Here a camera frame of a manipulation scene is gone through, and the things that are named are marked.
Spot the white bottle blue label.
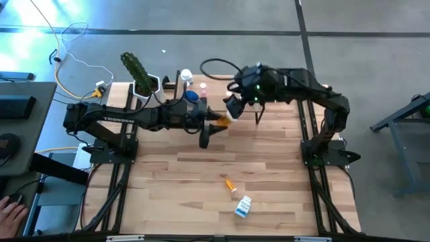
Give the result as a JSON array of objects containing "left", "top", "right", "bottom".
[{"left": 234, "top": 195, "right": 253, "bottom": 219}]

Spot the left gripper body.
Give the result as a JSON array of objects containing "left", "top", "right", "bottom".
[{"left": 193, "top": 99, "right": 212, "bottom": 150}]

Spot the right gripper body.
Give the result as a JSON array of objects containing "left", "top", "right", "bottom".
[{"left": 224, "top": 93, "right": 249, "bottom": 119}]

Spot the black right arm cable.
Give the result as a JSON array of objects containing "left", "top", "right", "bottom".
[{"left": 199, "top": 58, "right": 245, "bottom": 82}]

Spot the yellow cable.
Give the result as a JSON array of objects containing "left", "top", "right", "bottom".
[{"left": 29, "top": 0, "right": 102, "bottom": 100}]

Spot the green cactus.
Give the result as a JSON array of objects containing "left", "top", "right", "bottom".
[{"left": 120, "top": 51, "right": 155, "bottom": 97}]

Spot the silver metal bracket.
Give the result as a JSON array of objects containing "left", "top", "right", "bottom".
[
  {"left": 294, "top": 235, "right": 333, "bottom": 242},
  {"left": 106, "top": 235, "right": 146, "bottom": 242}
]

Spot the white hexagonal plant pot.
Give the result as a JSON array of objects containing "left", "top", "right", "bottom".
[{"left": 132, "top": 73, "right": 167, "bottom": 108}]

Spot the short black cable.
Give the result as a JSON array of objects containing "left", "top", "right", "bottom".
[{"left": 49, "top": 48, "right": 62, "bottom": 66}]

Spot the white cable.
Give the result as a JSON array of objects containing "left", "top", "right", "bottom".
[{"left": 60, "top": 22, "right": 115, "bottom": 87}]

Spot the Tums bottle blue cap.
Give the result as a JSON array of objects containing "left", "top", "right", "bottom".
[{"left": 184, "top": 89, "right": 202, "bottom": 104}]

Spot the wooden shelf black metal frame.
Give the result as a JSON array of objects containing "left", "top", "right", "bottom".
[{"left": 172, "top": 69, "right": 267, "bottom": 126}]

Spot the round black object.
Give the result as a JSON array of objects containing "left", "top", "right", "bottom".
[{"left": 0, "top": 133, "right": 21, "bottom": 159}]

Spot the black aluminium table frame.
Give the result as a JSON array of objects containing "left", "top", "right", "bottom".
[{"left": 80, "top": 72, "right": 363, "bottom": 236}]

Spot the dark grey desk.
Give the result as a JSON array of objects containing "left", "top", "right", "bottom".
[{"left": 0, "top": 81, "right": 90, "bottom": 186}]

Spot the blue-grey metal cart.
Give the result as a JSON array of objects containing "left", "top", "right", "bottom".
[{"left": 370, "top": 91, "right": 430, "bottom": 198}]

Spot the person's hand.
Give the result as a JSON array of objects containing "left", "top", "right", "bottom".
[{"left": 0, "top": 196, "right": 29, "bottom": 239}]

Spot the dark flat device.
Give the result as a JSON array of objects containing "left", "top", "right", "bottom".
[{"left": 0, "top": 71, "right": 36, "bottom": 82}]

